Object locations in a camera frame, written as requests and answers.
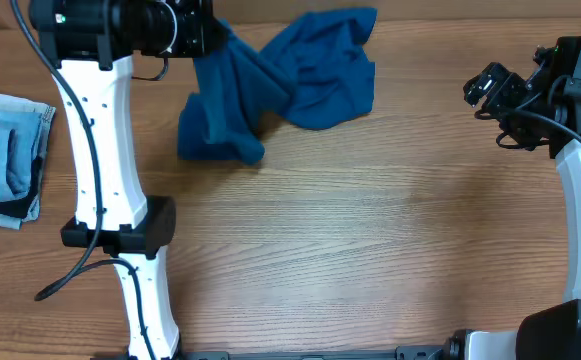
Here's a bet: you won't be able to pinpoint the dark blue t-shirt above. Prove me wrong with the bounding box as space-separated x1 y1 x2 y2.
177 7 378 165

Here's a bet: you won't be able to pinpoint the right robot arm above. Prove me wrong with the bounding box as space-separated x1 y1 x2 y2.
413 36 581 360

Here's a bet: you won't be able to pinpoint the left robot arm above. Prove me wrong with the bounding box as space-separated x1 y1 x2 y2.
23 0 227 359

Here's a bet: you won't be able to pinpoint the folded light blue jeans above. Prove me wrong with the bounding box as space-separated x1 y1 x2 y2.
0 94 56 230

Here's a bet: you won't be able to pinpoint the folded black garment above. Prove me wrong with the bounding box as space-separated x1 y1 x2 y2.
0 156 43 219

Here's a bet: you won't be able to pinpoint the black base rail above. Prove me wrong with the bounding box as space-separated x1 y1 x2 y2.
89 344 451 360

